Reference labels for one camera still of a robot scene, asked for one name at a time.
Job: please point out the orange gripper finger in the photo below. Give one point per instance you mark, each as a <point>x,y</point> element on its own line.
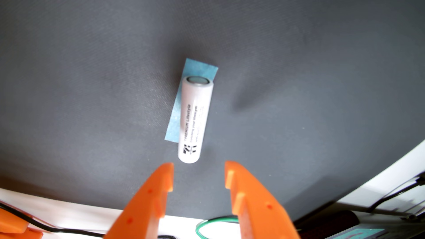
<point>142,212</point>
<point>259,212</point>

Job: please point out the white cylindrical battery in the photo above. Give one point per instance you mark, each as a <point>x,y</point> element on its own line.
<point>194,116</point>

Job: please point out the green battery holder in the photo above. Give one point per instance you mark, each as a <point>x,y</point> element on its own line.
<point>196,68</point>

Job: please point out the black Dell laptop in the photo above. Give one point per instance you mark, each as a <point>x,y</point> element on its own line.
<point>332,220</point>

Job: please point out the teal sticker with red mark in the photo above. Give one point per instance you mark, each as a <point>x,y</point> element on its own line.
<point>358,234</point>

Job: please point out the dark grey mat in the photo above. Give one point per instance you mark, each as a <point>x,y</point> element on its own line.
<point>83,99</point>

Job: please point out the orange robot part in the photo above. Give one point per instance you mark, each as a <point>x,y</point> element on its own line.
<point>13,225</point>

